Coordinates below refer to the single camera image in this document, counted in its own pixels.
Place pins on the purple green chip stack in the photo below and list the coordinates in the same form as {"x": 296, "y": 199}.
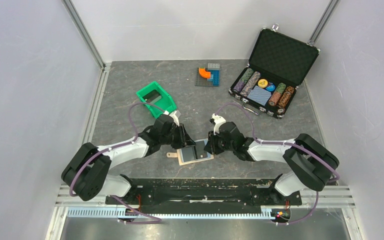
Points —
{"x": 243, "y": 80}

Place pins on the dark card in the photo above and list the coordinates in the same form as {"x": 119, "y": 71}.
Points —
{"x": 152, "y": 97}

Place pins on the green red chip stack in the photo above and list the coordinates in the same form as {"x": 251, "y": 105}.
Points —
{"x": 277, "y": 94}

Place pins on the black poker chip case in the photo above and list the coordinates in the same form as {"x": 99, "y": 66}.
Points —
{"x": 280, "y": 59}

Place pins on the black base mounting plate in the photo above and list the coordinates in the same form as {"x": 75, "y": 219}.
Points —
{"x": 206, "y": 195}

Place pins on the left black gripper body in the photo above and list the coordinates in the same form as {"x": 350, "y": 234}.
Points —
{"x": 172, "y": 137}

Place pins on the green plastic bin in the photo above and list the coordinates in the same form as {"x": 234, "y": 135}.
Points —
{"x": 166, "y": 103}

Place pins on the blue dealer chip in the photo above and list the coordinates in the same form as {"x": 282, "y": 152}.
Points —
{"x": 270, "y": 87}

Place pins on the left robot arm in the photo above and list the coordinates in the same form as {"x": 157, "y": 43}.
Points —
{"x": 87, "y": 174}

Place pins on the pink grey chip stack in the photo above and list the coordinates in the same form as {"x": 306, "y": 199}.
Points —
{"x": 250, "y": 84}

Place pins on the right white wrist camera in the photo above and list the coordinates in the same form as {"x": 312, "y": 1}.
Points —
{"x": 217, "y": 122}

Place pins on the yellow dealer chip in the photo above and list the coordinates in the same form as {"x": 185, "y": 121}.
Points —
{"x": 263, "y": 83}

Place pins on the white slotted cable duct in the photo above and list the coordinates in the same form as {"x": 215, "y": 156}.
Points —
{"x": 124, "y": 213}

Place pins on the blue playing card deck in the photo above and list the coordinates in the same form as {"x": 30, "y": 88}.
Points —
{"x": 259, "y": 95}

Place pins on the beige leather card holder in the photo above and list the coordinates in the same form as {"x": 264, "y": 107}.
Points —
{"x": 177, "y": 155}

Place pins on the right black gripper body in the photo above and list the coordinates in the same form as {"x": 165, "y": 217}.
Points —
{"x": 218, "y": 145}

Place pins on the grey lego brick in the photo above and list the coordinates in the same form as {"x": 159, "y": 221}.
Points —
{"x": 213, "y": 66}

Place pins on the orange curved lego piece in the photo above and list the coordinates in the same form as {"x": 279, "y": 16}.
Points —
{"x": 204, "y": 73}

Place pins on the grey card in holder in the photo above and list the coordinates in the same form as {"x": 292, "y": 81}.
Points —
{"x": 188, "y": 154}

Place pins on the grey lego baseplate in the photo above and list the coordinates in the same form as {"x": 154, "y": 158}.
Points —
{"x": 202, "y": 82}

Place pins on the orange black chip stack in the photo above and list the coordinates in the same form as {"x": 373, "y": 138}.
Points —
{"x": 285, "y": 98}

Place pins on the blue lego bricks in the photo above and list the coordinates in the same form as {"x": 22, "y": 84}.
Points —
{"x": 214, "y": 79}

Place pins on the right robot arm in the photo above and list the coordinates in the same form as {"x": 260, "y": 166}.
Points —
{"x": 311, "y": 165}

